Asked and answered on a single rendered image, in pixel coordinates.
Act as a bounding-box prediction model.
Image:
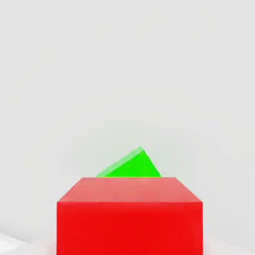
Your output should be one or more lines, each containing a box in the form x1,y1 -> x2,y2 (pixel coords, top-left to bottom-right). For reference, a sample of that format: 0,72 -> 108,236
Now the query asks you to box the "small green cube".
95,146 -> 162,178

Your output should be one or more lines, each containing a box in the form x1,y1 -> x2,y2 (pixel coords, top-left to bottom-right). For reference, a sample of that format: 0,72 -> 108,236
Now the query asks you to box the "small red cube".
56,177 -> 204,255

